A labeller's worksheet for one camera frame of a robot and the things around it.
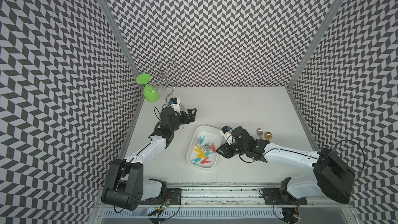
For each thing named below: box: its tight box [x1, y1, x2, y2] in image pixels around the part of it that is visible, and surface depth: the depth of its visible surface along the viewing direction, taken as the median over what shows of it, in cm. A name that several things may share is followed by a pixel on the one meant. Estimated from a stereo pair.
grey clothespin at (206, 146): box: [200, 142, 210, 152], surface depth 90 cm
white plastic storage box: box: [186, 125, 223, 170], surface depth 89 cm
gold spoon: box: [264, 131, 273, 141], surface depth 94 cm
